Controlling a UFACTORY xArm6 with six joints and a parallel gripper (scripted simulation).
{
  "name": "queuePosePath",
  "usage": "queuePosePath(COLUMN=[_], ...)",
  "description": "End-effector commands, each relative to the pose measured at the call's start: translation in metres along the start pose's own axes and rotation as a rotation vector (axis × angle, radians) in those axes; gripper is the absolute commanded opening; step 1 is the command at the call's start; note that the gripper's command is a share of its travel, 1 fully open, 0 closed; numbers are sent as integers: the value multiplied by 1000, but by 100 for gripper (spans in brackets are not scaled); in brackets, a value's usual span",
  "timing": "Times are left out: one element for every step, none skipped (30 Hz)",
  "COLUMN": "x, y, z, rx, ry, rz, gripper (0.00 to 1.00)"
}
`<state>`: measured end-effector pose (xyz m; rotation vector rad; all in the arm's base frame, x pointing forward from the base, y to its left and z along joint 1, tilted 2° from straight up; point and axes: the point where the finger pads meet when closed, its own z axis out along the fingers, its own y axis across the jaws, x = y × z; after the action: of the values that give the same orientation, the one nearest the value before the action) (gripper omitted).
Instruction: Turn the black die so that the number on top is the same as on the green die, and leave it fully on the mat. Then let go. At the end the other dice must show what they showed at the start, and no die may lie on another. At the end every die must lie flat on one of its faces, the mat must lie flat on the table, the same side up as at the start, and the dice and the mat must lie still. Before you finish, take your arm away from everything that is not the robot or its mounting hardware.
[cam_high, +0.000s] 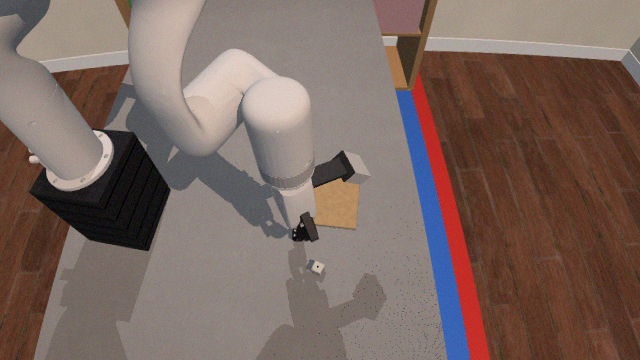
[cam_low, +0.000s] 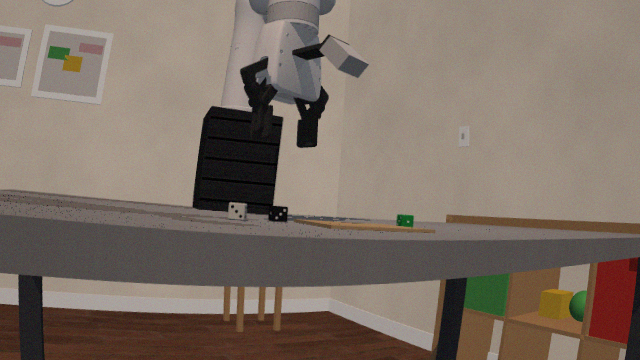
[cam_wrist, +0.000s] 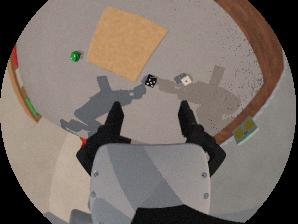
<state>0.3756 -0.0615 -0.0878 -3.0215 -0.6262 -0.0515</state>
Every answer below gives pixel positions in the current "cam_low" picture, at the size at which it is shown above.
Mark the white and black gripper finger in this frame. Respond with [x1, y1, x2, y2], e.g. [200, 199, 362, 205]
[240, 58, 278, 139]
[294, 86, 329, 148]

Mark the green die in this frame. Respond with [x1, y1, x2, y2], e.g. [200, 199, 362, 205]
[396, 214, 414, 227]

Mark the white die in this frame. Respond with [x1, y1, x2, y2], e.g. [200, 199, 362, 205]
[228, 202, 247, 221]

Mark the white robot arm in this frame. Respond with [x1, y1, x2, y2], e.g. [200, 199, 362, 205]
[219, 0, 369, 112]

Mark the black die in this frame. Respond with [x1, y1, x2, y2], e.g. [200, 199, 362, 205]
[268, 205, 288, 222]

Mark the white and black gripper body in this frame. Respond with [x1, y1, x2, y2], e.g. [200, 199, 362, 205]
[252, 19, 321, 105]

